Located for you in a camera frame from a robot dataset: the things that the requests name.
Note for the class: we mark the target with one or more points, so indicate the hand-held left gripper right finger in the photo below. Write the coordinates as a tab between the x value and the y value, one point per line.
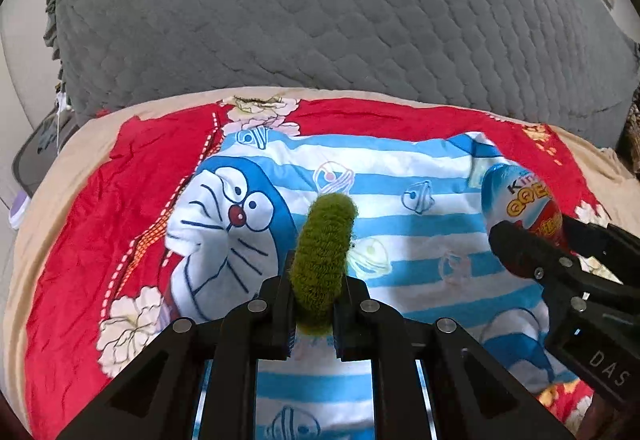
350	320

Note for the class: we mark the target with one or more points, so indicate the blue striped cartoon shirt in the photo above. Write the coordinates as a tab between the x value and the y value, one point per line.
400	230

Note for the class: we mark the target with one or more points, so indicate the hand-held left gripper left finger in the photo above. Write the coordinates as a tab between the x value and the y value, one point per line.
277	320

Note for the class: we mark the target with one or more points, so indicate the grey quilted headboard cover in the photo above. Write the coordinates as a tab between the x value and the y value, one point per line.
300	9

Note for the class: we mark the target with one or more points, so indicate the purple and white scale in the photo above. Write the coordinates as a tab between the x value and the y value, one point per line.
20	210

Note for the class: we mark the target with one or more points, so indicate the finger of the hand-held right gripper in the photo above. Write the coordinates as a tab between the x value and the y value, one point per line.
530	255
610	250

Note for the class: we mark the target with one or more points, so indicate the foil-wrapped chocolate egg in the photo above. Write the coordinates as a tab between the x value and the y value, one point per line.
515	200

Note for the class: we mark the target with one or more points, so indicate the grey patterned stool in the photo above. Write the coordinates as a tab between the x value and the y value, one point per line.
40	149

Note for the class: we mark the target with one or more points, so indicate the red floral blanket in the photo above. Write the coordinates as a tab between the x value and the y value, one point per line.
100	220
60	159

